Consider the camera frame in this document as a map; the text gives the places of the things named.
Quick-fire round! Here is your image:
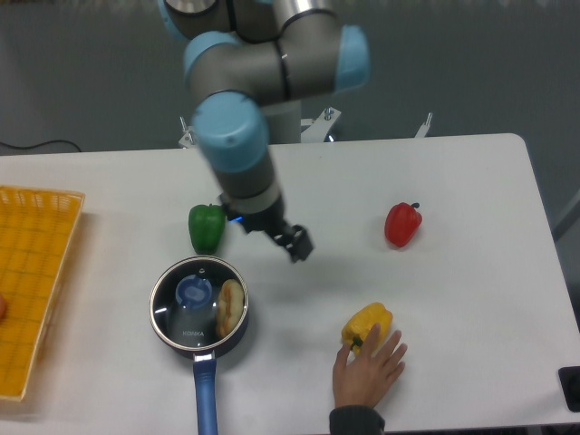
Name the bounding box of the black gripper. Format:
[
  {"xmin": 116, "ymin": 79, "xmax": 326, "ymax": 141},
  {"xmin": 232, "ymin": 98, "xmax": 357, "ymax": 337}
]
[{"xmin": 219, "ymin": 192, "xmax": 314, "ymax": 263}]

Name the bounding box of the yellow bell pepper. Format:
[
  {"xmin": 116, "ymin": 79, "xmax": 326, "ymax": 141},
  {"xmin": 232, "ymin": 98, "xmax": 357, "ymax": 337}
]
[{"xmin": 341, "ymin": 302, "xmax": 393, "ymax": 355}]

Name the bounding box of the glass pot lid blue knob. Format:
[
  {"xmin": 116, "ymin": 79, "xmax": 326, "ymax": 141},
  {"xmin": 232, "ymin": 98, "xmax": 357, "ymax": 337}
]
[{"xmin": 149, "ymin": 255, "xmax": 250, "ymax": 353}]

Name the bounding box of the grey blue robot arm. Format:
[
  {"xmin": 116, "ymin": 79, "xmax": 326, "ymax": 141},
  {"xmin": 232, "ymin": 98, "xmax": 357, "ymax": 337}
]
[{"xmin": 158, "ymin": 1, "xmax": 371, "ymax": 262}]

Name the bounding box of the dark grey sleeve forearm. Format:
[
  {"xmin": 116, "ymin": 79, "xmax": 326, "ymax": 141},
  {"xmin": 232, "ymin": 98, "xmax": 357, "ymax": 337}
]
[{"xmin": 329, "ymin": 405, "xmax": 385, "ymax": 435}]

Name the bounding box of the person's hand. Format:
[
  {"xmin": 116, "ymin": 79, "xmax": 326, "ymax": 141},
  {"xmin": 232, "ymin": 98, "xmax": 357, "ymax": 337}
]
[{"xmin": 333, "ymin": 324, "xmax": 408, "ymax": 408}]

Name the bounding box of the green bell pepper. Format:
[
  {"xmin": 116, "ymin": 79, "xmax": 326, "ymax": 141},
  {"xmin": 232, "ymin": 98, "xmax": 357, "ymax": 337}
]
[{"xmin": 188, "ymin": 204, "xmax": 226, "ymax": 255}]

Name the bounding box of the toy bread pastry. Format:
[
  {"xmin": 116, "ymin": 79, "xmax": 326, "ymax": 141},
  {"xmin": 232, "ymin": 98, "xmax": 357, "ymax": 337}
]
[{"xmin": 216, "ymin": 279, "xmax": 245, "ymax": 339}]

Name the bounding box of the red bell pepper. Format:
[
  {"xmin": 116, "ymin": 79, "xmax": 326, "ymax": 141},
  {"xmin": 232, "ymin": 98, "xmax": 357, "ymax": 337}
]
[{"xmin": 384, "ymin": 202, "xmax": 422, "ymax": 248}]

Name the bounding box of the yellow plastic basket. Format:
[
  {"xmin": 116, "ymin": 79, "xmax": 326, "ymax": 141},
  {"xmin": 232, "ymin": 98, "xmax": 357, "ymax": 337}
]
[{"xmin": 1, "ymin": 185, "xmax": 85, "ymax": 401}]

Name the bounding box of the black object at table edge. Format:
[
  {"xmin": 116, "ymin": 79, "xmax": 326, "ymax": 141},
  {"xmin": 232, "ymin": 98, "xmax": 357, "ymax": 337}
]
[{"xmin": 557, "ymin": 366, "xmax": 580, "ymax": 412}]

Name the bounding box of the white metal base frame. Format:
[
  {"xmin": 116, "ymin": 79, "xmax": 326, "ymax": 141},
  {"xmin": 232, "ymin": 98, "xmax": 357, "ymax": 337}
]
[{"xmin": 177, "ymin": 107, "xmax": 434, "ymax": 150}]

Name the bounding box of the black saucepan blue handle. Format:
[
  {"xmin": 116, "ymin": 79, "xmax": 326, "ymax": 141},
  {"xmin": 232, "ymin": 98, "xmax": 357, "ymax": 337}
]
[{"xmin": 148, "ymin": 256, "xmax": 251, "ymax": 435}]

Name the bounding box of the black floor cable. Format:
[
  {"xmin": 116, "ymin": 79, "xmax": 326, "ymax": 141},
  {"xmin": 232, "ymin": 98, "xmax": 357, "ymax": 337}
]
[{"xmin": 0, "ymin": 139, "xmax": 83, "ymax": 153}]

